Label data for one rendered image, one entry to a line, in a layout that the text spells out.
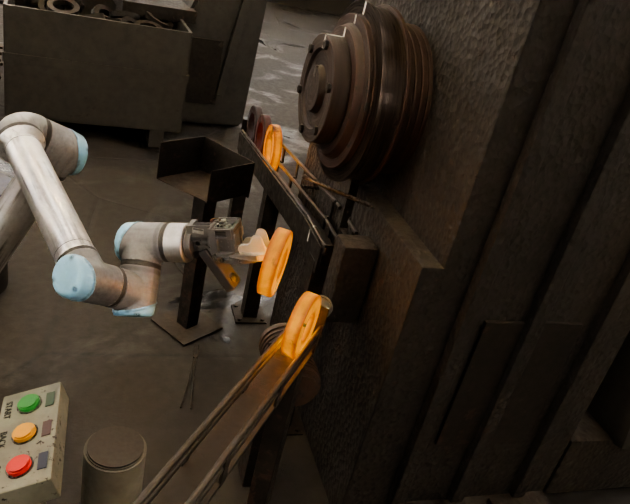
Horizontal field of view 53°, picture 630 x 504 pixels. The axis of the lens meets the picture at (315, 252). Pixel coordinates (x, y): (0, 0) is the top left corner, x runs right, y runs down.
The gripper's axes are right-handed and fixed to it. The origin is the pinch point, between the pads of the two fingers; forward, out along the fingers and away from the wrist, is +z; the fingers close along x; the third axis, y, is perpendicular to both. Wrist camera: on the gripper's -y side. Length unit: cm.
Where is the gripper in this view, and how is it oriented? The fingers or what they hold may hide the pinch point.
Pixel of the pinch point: (276, 254)
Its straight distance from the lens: 140.2
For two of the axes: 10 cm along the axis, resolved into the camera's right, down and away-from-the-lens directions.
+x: 2.2, -4.3, 8.8
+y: -0.6, -9.0, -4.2
